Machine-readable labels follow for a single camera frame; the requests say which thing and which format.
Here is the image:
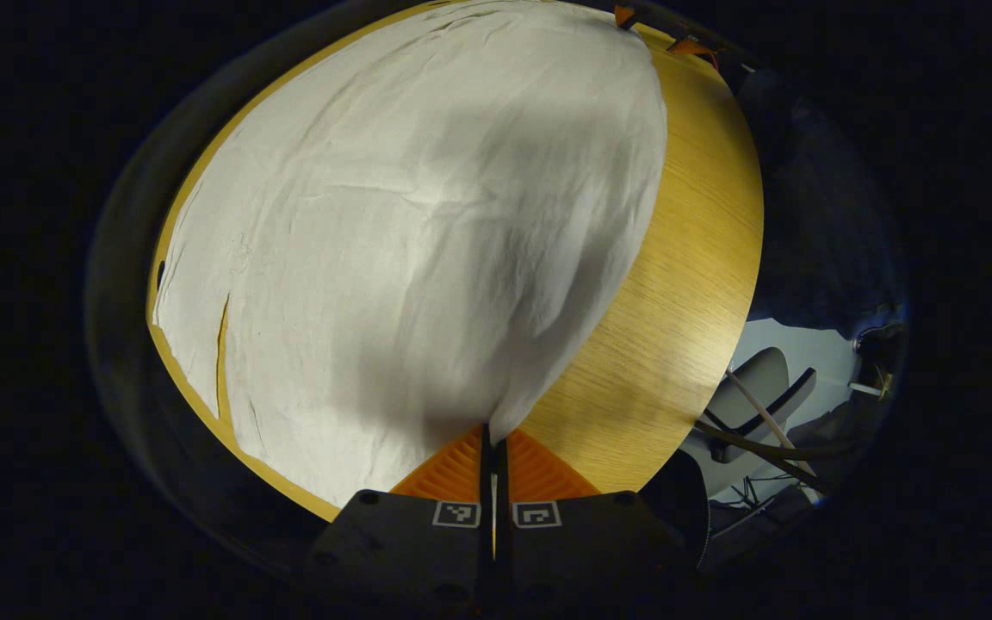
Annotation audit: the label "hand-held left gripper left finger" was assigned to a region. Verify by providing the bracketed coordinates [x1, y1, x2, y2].
[302, 424, 494, 608]

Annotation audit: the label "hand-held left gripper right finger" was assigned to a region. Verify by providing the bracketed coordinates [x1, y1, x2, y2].
[496, 428, 697, 605]

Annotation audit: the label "white jeans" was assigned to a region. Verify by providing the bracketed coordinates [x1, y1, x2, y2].
[152, 0, 669, 509]

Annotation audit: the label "dark rounded object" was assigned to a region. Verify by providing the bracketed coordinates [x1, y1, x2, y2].
[641, 448, 712, 569]

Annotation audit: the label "person's dark clothing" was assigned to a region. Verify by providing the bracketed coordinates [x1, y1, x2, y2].
[741, 69, 908, 341]

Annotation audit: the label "grey chair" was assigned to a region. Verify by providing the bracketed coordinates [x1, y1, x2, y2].
[707, 347, 817, 466]

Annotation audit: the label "dark cable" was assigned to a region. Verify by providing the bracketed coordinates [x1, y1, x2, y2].
[692, 419, 854, 462]

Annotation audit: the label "beige cable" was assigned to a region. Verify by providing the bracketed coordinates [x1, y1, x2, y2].
[722, 369, 822, 502]

